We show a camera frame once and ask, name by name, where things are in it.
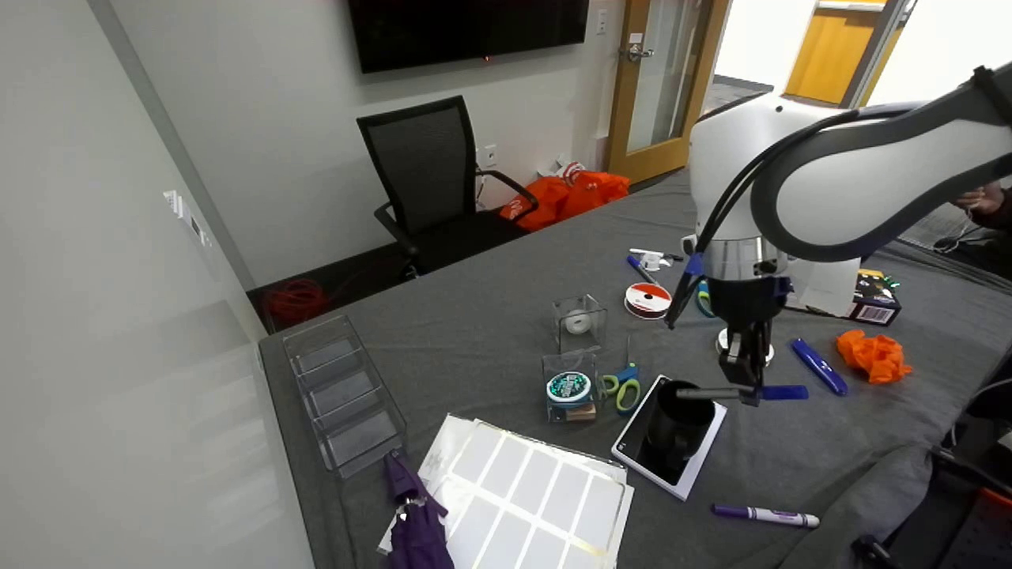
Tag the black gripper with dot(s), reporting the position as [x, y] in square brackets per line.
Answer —
[748, 304]

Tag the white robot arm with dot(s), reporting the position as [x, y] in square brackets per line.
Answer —
[770, 158]

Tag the long blue marker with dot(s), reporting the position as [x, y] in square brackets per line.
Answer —
[816, 368]

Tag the white marker blue cap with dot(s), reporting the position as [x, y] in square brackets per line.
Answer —
[651, 259]

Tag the purple marker white barrel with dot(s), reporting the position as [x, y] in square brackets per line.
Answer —
[763, 515]

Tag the white tablet device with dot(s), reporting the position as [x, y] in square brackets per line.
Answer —
[695, 464]

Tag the orange and white ribbon spool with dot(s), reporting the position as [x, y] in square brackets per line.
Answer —
[645, 298]

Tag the orange gloves pile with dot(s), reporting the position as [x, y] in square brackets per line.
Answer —
[875, 355]

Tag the orange bag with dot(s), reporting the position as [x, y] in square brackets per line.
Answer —
[569, 196]

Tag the white label sheets stack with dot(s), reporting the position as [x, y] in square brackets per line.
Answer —
[527, 495]

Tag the wood framed glass door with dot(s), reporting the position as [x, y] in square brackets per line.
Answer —
[666, 83]

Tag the person in background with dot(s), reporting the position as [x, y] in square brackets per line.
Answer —
[988, 204]

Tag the orange wooden door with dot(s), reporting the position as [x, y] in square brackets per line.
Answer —
[840, 52]

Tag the purple cloth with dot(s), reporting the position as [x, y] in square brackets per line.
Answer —
[417, 526]

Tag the black mesh office chair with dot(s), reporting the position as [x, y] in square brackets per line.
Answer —
[429, 168]

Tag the clear plastic organizer tray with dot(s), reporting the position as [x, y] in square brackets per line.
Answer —
[341, 397]

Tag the red basket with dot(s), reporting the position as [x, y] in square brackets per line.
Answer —
[297, 301]

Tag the black wall television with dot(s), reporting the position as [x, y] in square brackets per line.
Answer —
[463, 25]

